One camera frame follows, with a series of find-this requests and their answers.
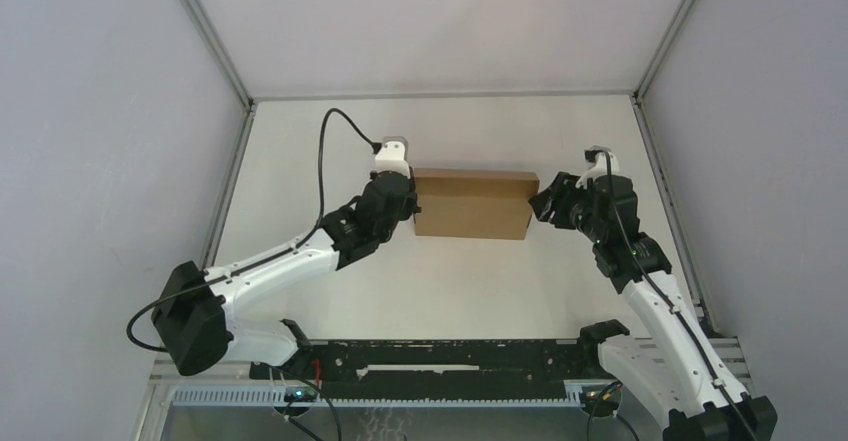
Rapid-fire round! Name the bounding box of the white toothed cable duct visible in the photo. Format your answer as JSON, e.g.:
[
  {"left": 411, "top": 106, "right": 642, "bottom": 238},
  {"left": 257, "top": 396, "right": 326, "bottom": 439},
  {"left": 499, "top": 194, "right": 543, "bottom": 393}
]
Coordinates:
[{"left": 171, "top": 385, "right": 583, "bottom": 408}]

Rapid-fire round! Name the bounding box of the brown cardboard box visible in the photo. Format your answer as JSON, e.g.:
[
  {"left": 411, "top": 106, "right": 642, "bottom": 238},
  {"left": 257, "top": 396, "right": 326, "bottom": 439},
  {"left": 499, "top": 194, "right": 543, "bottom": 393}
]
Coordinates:
[{"left": 414, "top": 168, "right": 540, "bottom": 241}]

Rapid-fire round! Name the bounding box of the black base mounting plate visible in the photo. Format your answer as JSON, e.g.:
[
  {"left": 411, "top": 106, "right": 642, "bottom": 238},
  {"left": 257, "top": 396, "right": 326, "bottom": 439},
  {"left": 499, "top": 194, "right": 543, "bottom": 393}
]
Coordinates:
[{"left": 249, "top": 339, "right": 613, "bottom": 403}]

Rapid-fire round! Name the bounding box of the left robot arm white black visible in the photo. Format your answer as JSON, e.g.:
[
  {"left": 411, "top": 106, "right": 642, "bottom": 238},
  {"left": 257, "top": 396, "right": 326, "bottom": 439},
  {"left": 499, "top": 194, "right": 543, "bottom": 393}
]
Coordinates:
[{"left": 150, "top": 171, "right": 420, "bottom": 378}]

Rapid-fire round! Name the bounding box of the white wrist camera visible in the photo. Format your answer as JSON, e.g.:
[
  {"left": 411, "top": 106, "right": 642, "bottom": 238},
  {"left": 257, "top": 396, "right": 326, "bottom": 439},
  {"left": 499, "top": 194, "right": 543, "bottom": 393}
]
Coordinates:
[
  {"left": 576, "top": 146, "right": 620, "bottom": 189},
  {"left": 374, "top": 136, "right": 412, "bottom": 178}
]

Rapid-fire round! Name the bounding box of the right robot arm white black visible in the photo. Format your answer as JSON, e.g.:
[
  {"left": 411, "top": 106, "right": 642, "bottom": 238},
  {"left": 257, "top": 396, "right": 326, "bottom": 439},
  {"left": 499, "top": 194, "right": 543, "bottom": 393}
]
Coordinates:
[{"left": 529, "top": 172, "right": 778, "bottom": 440}]

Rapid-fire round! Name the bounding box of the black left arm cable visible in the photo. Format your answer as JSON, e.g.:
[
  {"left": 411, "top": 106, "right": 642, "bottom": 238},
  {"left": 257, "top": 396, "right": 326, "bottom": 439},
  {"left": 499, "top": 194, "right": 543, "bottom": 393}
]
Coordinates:
[{"left": 125, "top": 107, "right": 382, "bottom": 353}]

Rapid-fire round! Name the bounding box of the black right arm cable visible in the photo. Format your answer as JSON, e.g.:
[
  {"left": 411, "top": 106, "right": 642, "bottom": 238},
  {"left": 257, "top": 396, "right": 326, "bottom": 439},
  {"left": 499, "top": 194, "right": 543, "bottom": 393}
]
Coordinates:
[{"left": 582, "top": 149, "right": 763, "bottom": 441}]

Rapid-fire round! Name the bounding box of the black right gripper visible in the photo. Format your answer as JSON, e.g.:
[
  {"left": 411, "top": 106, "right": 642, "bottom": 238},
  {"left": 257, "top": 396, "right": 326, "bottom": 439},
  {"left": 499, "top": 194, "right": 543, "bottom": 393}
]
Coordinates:
[{"left": 527, "top": 171, "right": 606, "bottom": 244}]

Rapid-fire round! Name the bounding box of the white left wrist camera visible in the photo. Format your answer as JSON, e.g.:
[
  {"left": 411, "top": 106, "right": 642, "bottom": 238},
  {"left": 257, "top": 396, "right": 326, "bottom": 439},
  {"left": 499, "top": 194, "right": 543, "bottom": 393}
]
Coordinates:
[{"left": 374, "top": 136, "right": 412, "bottom": 178}]

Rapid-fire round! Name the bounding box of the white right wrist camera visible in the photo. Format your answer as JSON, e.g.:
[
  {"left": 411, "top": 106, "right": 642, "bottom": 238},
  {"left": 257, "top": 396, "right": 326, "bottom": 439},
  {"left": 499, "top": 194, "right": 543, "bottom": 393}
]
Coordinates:
[{"left": 576, "top": 146, "right": 620, "bottom": 189}]

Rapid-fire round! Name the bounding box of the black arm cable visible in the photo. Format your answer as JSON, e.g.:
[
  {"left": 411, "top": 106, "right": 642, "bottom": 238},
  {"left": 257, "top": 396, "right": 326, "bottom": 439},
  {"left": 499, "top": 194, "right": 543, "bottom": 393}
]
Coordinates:
[
  {"left": 582, "top": 149, "right": 763, "bottom": 441},
  {"left": 125, "top": 107, "right": 382, "bottom": 353}
]

